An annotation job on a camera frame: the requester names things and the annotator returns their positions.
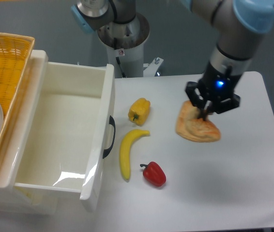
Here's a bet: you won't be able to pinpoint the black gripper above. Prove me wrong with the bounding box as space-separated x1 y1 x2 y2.
185 63 241 120

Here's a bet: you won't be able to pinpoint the orange triangle bread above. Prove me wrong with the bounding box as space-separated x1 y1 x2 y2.
176 101 221 143

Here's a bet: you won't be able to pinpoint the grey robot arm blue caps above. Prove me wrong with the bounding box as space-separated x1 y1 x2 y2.
71 0 274 119

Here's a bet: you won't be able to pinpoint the white upper drawer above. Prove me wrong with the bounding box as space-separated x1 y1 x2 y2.
15 62 115 212

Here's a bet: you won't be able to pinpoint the white drawer cabinet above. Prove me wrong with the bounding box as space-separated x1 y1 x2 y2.
0 50 57 214

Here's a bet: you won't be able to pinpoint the yellow bell pepper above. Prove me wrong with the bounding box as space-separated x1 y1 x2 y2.
128 98 151 126

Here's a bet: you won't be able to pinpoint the yellow banana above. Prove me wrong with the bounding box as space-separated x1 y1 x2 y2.
119 129 150 181

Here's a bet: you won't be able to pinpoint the red bell pepper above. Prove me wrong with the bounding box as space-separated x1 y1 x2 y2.
140 161 167 187

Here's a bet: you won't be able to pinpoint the yellow woven basket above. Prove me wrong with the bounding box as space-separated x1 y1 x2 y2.
0 32 35 147

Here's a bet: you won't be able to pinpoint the black drawer handle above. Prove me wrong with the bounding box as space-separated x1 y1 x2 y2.
103 116 116 159

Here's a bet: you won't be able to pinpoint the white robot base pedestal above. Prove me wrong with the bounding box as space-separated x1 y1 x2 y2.
97 13 164 78

